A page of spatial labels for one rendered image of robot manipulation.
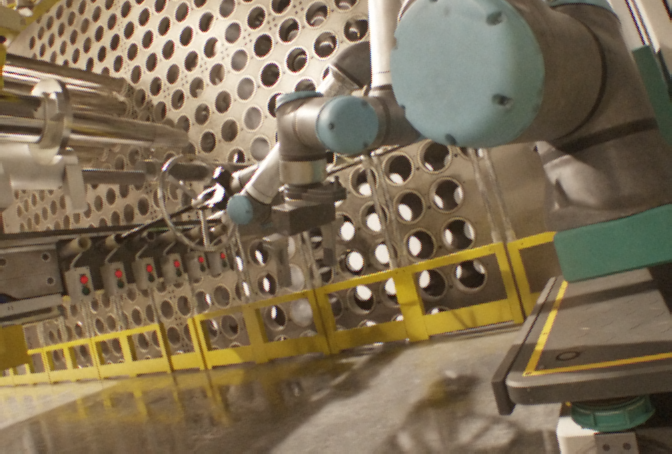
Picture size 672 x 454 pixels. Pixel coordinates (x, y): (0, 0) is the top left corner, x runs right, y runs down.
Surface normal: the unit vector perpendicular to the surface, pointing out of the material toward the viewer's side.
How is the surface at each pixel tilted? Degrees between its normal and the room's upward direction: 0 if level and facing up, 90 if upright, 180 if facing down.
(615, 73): 113
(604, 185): 70
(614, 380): 90
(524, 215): 90
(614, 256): 90
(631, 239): 90
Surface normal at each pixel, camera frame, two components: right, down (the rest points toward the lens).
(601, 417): -0.64, 0.11
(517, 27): 0.47, -0.16
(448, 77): -0.78, 0.25
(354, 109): 0.51, 0.22
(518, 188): -0.45, 0.04
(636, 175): -0.34, -0.34
